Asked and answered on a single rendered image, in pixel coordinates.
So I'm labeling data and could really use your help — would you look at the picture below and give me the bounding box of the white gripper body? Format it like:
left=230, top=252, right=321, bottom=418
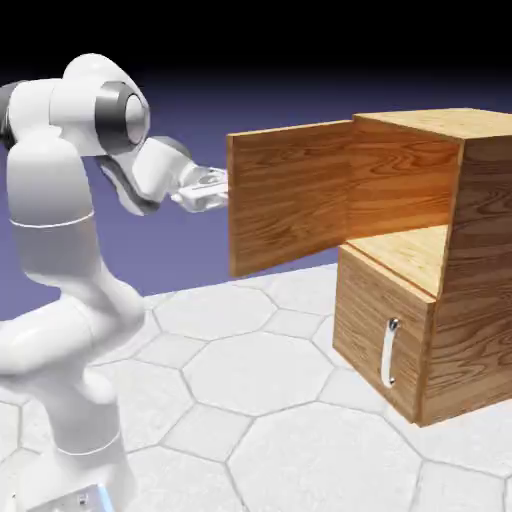
left=170, top=182, right=230, bottom=213

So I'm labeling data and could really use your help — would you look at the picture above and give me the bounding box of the wooden cabinet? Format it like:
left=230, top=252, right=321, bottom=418
left=332, top=107, right=512, bottom=428

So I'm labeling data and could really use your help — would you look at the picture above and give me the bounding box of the wooden cabinet door with handle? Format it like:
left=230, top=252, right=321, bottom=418
left=332, top=244, right=436, bottom=426

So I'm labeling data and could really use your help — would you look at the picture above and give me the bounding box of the silver curved handle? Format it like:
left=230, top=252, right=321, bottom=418
left=380, top=317, right=401, bottom=389

